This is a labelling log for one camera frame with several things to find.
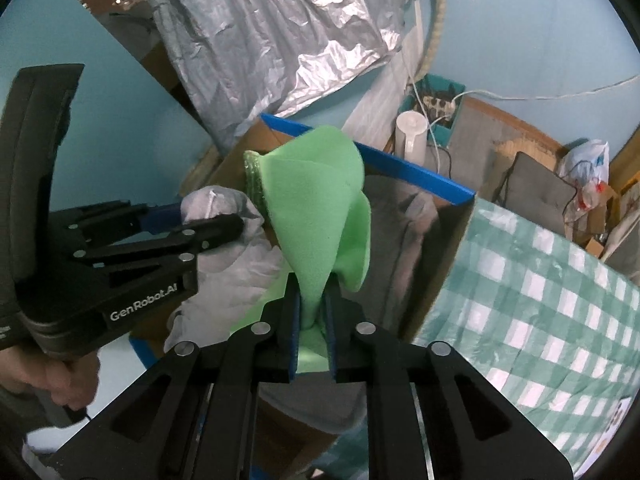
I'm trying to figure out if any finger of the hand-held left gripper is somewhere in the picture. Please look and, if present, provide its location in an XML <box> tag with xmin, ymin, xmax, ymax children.
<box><xmin>72</xmin><ymin>214</ymin><xmax>246</xmax><ymax>268</ymax></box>
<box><xmin>50</xmin><ymin>201</ymin><xmax>186</xmax><ymax>241</ymax></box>

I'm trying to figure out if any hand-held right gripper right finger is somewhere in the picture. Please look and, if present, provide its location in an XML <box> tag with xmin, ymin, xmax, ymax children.
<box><xmin>322</xmin><ymin>285</ymin><xmax>573</xmax><ymax>480</ymax></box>

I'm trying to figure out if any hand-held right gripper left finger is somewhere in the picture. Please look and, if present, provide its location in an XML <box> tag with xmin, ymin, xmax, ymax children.
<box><xmin>45</xmin><ymin>280</ymin><xmax>303</xmax><ymax>480</ymax></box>

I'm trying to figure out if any white mesh bath pouf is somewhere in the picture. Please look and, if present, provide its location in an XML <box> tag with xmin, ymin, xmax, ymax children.
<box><xmin>165</xmin><ymin>186</ymin><xmax>291</xmax><ymax>356</ymax></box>

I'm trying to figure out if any green scrubber pad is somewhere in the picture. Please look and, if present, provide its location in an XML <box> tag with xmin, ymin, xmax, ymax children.
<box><xmin>242</xmin><ymin>150</ymin><xmax>273</xmax><ymax>221</ymax></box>

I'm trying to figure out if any light green cloth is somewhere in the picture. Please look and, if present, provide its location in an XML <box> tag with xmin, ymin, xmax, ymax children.
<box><xmin>230</xmin><ymin>126</ymin><xmax>373</xmax><ymax>373</ymax></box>

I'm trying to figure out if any blue cardboard box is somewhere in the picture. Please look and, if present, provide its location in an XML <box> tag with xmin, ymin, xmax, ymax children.
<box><xmin>127</xmin><ymin>112</ymin><xmax>476</xmax><ymax>461</ymax></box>

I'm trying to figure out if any person's left hand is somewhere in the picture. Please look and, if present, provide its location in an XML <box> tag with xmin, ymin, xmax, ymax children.
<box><xmin>0</xmin><ymin>347</ymin><xmax>101</xmax><ymax>411</ymax></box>

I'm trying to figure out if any green checkered tablecloth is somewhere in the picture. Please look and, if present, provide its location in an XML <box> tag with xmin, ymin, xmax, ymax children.
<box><xmin>415</xmin><ymin>197</ymin><xmax>640</xmax><ymax>478</ymax></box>

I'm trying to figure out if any silver foil curtain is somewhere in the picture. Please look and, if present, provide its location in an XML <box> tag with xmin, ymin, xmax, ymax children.
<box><xmin>130</xmin><ymin>0</ymin><xmax>433</xmax><ymax>143</ymax></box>

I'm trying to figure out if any white cylindrical canister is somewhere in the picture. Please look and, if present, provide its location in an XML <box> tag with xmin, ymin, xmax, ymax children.
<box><xmin>395</xmin><ymin>110</ymin><xmax>431</xmax><ymax>166</ymax></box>

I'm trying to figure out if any white sheer curtain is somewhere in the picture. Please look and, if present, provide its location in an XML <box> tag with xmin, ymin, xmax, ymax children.
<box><xmin>345</xmin><ymin>35</ymin><xmax>426</xmax><ymax>151</ymax></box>

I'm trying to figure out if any teal plastic crate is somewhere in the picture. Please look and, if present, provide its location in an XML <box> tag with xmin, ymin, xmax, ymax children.
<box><xmin>400</xmin><ymin>74</ymin><xmax>466</xmax><ymax>143</ymax></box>

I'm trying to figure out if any power strip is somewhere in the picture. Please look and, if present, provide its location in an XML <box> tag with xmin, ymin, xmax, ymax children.
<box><xmin>425</xmin><ymin>92</ymin><xmax>458</xmax><ymax>118</ymax></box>

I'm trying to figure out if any grey cushion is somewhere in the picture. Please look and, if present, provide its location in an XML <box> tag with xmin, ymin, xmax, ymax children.
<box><xmin>502</xmin><ymin>151</ymin><xmax>581</xmax><ymax>226</ymax></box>

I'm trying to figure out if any white plastic bag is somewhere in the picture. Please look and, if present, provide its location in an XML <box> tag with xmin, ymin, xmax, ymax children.
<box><xmin>557</xmin><ymin>139</ymin><xmax>611</xmax><ymax>196</ymax></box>

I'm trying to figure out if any rope wrapped hoop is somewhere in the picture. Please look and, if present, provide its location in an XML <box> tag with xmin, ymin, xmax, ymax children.
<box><xmin>417</xmin><ymin>0</ymin><xmax>447</xmax><ymax>73</ymax></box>

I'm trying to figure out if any white cable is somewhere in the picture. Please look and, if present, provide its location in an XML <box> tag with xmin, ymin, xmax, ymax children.
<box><xmin>427</xmin><ymin>74</ymin><xmax>640</xmax><ymax>161</ymax></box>

